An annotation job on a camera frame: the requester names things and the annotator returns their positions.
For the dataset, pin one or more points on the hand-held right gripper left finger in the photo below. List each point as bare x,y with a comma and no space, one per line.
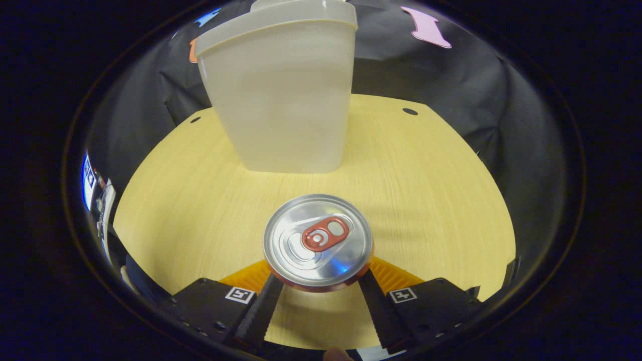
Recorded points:
261,316

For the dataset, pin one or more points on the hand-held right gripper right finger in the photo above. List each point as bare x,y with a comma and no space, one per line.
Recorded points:
381,316

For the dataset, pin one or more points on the red pop can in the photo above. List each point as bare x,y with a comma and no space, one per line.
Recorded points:
321,240

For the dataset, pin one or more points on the white desktop garbage bin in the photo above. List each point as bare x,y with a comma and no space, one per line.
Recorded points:
281,100

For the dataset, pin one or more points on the lit display screen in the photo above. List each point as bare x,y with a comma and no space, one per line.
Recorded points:
89,180

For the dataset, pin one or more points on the black backdrop cloth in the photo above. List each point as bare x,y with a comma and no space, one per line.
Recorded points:
401,70

